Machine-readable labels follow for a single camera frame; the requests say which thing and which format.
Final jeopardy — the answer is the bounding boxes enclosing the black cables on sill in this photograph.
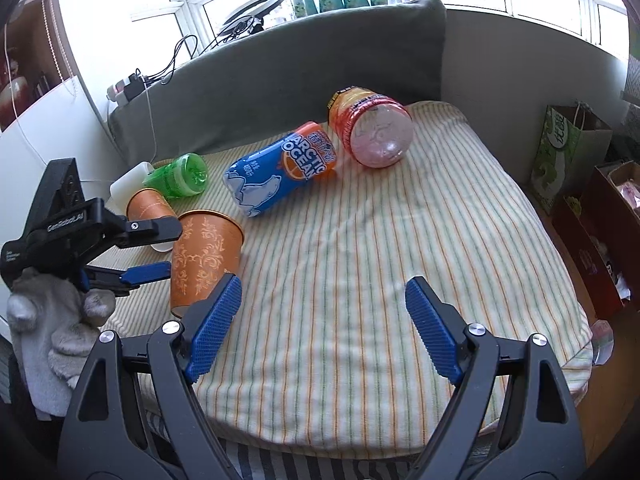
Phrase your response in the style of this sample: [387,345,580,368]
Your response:
[142,14,266,86]

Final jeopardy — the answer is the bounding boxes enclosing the ring light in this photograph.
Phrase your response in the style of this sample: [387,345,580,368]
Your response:
[218,0,283,41]

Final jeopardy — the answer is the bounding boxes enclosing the white power strip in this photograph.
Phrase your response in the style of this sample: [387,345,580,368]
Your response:
[106,79,129,106]

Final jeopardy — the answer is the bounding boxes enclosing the cardboard box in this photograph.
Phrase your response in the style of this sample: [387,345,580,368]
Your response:
[552,160,639,320]

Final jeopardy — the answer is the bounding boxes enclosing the green paper shopping bag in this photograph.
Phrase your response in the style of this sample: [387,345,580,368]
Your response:
[529,101,613,214]

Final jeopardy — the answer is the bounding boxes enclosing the wooden wall shelf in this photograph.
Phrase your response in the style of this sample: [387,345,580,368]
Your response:
[1,0,75,105]

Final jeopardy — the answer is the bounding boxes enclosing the grey sofa backrest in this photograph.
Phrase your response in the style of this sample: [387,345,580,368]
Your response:
[108,0,446,166]

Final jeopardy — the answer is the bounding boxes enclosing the grey gloved hand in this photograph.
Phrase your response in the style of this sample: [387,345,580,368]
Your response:
[6,268,116,420]

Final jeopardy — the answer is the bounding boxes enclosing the green plastic bottle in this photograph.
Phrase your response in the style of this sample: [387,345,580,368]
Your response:
[143,153,208,200]

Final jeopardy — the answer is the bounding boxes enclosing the small orange paper cup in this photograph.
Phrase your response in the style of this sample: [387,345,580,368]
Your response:
[126,188,177,221]

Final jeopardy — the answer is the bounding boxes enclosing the white cable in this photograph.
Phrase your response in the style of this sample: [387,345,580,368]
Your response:
[2,4,158,183]

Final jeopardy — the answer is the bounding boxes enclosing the orange-labelled plastic jar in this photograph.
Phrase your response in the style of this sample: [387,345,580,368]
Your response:
[328,87,414,169]

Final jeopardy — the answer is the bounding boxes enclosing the orange patterned paper cup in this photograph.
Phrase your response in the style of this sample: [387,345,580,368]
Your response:
[169,209,244,318]

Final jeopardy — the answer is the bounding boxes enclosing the blue Arctic Ocean can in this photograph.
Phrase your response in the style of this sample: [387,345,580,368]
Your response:
[222,122,337,218]

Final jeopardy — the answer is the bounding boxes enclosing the white plastic container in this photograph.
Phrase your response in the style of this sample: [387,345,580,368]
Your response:
[106,162,154,214]

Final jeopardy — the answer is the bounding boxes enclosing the red round ornament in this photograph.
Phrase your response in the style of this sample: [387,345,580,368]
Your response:
[0,58,32,130]

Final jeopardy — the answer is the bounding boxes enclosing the black power adapter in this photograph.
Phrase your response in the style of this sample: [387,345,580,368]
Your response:
[122,74,145,102]

